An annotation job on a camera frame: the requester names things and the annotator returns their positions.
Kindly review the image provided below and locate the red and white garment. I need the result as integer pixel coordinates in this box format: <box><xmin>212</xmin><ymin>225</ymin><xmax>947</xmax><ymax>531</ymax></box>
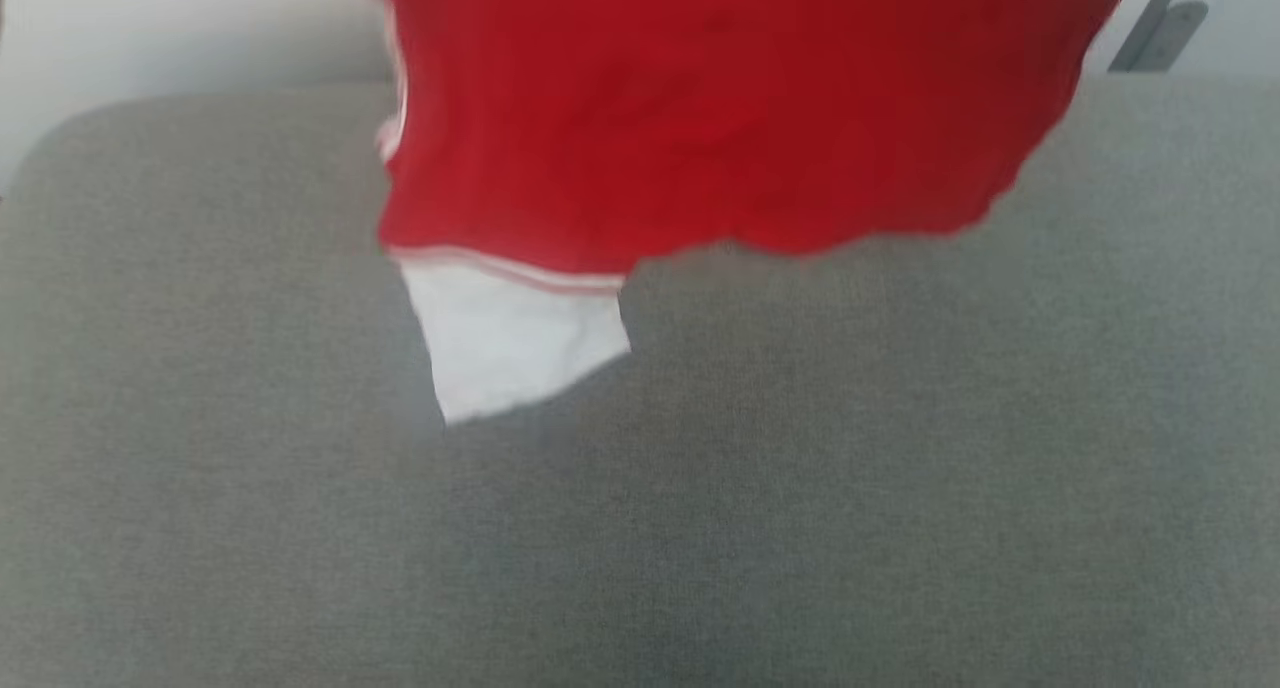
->
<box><xmin>335</xmin><ymin>0</ymin><xmax>1141</xmax><ymax>428</ymax></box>

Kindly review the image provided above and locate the grey fabric sofa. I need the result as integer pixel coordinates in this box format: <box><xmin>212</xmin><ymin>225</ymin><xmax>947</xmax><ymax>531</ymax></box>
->
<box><xmin>0</xmin><ymin>73</ymin><xmax>1280</xmax><ymax>688</ymax></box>

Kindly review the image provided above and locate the dark grey metal bar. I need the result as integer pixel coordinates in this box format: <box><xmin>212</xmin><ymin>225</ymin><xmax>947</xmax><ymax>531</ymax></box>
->
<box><xmin>1107</xmin><ymin>0</ymin><xmax>1212</xmax><ymax>75</ymax></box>

